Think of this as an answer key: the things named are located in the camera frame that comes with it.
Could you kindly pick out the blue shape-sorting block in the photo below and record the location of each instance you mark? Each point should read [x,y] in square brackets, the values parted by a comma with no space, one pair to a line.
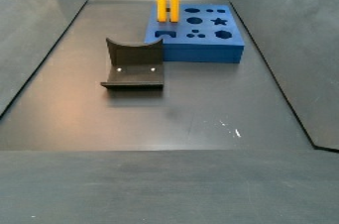
[206,35]

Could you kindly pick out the black curved holder bracket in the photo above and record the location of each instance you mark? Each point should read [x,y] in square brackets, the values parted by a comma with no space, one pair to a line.
[137,65]

